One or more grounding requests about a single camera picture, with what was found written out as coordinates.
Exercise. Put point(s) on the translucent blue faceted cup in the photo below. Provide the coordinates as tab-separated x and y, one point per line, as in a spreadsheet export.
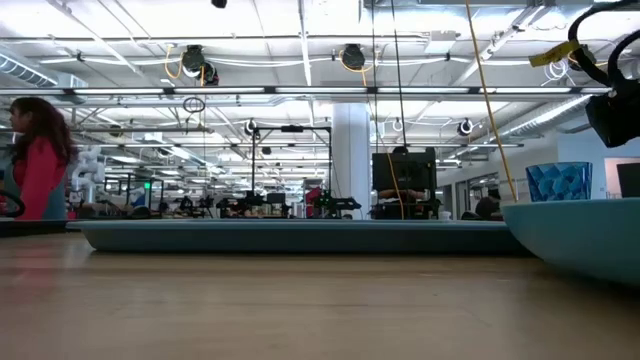
557	182

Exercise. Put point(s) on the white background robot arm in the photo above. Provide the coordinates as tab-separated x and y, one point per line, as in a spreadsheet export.
91	165

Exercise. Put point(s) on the black background robot arm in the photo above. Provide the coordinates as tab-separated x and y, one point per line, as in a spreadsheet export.
340	203

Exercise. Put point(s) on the blue rectangular plastic tray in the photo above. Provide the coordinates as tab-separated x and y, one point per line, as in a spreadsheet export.
300	237

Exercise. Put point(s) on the person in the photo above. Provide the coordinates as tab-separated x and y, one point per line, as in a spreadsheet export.
487	207
400	194
42	165

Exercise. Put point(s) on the white building column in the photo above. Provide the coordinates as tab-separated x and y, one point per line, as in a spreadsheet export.
350	150

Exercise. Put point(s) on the long ceiling light bar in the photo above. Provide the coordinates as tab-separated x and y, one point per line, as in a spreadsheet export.
320	90

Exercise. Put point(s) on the black wall screen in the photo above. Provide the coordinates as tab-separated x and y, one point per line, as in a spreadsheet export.
629	180

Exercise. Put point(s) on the black background frame rig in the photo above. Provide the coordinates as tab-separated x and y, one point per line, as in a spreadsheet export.
292	128

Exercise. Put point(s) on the silver ventilation duct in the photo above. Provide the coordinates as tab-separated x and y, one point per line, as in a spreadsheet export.
20	70

